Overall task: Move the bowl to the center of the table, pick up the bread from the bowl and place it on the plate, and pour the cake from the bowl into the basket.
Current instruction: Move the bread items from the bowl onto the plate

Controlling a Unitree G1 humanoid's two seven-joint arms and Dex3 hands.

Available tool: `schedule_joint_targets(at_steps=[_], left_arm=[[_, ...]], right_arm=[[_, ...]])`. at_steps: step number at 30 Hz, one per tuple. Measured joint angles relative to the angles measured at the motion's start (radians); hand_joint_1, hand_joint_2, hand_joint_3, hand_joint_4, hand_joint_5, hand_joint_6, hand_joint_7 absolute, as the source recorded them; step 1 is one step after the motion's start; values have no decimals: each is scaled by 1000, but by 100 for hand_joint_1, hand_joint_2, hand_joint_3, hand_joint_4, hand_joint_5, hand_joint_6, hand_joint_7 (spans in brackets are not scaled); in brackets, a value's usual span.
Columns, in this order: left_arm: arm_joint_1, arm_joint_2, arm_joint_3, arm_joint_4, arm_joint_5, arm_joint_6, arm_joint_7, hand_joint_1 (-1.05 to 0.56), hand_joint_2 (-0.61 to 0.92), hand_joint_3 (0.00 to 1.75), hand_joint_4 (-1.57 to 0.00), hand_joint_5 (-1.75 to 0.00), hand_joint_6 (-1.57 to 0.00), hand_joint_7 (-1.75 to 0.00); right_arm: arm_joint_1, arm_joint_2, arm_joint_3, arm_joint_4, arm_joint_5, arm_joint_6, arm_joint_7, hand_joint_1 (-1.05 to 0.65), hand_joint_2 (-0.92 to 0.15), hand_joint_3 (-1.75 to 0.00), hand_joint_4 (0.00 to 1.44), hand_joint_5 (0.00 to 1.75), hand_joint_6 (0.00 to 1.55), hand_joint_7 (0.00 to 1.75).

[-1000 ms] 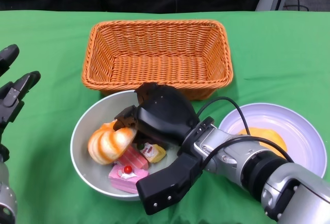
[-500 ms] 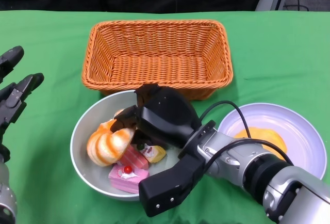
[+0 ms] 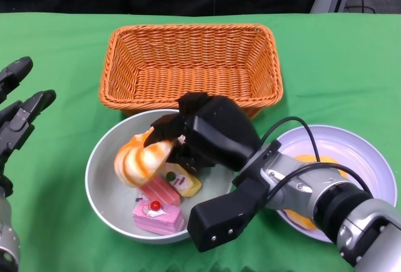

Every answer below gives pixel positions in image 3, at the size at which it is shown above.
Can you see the coral pink cake slice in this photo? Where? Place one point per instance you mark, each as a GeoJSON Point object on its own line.
{"type": "Point", "coordinates": [159, 192]}

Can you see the elongated orange striped bread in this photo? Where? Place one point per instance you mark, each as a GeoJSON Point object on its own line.
{"type": "Point", "coordinates": [305, 159]}

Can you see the orange wicker basket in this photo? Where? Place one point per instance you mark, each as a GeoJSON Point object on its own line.
{"type": "Point", "coordinates": [194, 74]}

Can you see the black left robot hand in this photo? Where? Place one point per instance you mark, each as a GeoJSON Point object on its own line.
{"type": "Point", "coordinates": [18, 118]}

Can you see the white round plate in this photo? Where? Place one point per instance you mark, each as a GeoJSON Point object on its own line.
{"type": "Point", "coordinates": [360, 146]}

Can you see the grey round bowl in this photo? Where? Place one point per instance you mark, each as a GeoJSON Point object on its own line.
{"type": "Point", "coordinates": [106, 203]}

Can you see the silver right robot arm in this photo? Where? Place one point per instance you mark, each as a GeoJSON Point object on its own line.
{"type": "Point", "coordinates": [297, 184]}

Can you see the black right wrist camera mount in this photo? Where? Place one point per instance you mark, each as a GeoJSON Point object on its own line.
{"type": "Point", "coordinates": [225, 218]}

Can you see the pink layered cake slice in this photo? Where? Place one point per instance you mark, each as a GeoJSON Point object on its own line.
{"type": "Point", "coordinates": [159, 220]}

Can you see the chocolate cake slice with cherry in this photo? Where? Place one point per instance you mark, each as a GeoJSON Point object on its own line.
{"type": "Point", "coordinates": [180, 159]}

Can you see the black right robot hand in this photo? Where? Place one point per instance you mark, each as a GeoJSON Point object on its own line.
{"type": "Point", "coordinates": [222, 131]}

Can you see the yellow cake slice green ball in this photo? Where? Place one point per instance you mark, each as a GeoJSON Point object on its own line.
{"type": "Point", "coordinates": [188, 184]}

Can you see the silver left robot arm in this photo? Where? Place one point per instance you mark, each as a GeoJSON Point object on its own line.
{"type": "Point", "coordinates": [7, 237]}

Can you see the green tablecloth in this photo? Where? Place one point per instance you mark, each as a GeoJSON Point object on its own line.
{"type": "Point", "coordinates": [329, 59]}

